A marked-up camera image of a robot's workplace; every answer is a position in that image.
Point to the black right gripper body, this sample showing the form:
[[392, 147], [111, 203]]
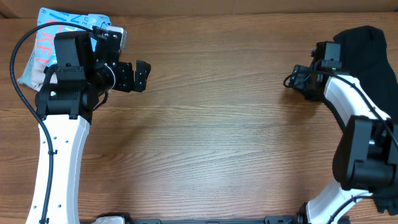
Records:
[[298, 76]]

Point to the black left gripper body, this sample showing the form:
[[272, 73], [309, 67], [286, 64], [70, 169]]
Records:
[[126, 76]]

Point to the black t-shirt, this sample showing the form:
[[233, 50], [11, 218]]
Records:
[[363, 53]]

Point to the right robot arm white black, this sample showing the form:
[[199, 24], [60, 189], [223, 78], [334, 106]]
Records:
[[365, 161]]

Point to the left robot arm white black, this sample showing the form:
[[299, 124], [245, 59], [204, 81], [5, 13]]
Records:
[[87, 67]]

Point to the light blue printed t-shirt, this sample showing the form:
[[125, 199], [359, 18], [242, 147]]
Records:
[[44, 50]]

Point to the beige folded garment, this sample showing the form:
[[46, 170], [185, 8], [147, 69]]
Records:
[[37, 76]]

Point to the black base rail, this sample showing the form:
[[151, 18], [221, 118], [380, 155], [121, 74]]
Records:
[[125, 218]]

